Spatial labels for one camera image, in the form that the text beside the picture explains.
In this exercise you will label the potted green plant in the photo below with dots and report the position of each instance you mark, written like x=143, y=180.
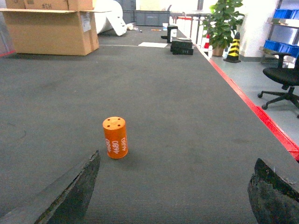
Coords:
x=222, y=24

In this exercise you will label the orange cylindrical cap 4680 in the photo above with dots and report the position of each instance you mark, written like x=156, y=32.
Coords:
x=115, y=137

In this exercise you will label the black office chair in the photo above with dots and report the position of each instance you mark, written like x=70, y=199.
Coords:
x=288, y=77

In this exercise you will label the white foam roll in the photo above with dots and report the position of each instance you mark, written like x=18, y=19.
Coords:
x=109, y=15

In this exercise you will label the steel flow rack shelf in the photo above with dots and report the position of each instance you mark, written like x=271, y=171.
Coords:
x=283, y=33

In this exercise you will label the white paper sheet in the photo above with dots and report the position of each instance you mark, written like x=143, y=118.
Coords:
x=153, y=44

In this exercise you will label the grey plastic crate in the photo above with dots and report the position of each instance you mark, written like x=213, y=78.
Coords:
x=146, y=18

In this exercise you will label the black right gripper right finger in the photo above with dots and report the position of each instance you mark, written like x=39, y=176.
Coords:
x=274, y=193

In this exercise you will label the upright black white box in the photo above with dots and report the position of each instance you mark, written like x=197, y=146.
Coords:
x=171, y=32

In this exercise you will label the yellow black traffic cone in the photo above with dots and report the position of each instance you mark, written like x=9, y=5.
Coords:
x=233, y=53

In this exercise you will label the black box stack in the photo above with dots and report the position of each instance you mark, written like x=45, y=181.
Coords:
x=182, y=46

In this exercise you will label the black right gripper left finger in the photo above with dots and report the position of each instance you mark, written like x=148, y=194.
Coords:
x=65, y=201

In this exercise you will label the red conveyor side rail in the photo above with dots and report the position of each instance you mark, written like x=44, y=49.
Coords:
x=285, y=140

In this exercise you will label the large cardboard box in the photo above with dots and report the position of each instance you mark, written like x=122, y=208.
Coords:
x=53, y=27

